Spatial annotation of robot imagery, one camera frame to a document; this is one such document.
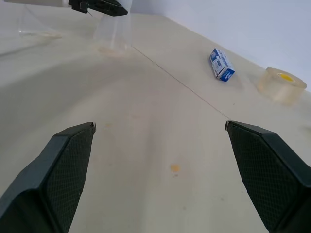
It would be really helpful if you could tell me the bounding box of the clear tape roll yellow core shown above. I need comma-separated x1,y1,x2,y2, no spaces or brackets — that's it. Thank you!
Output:
257,67,308,106

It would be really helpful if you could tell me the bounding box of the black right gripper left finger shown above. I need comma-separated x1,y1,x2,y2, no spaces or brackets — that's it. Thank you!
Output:
0,122,97,233

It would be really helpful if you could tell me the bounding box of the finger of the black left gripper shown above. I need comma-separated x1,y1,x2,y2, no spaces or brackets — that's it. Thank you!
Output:
87,0,129,17

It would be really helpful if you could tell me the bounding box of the blue and white carton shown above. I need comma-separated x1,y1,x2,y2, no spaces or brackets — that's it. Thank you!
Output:
209,48,236,82

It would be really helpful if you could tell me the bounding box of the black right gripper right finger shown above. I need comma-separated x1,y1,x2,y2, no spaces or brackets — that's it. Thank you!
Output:
225,120,311,233

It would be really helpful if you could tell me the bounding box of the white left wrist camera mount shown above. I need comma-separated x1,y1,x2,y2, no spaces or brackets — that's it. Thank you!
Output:
14,0,71,8

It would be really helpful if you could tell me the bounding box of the clear plastic bottle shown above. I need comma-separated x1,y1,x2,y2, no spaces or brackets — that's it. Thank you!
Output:
93,9,134,54

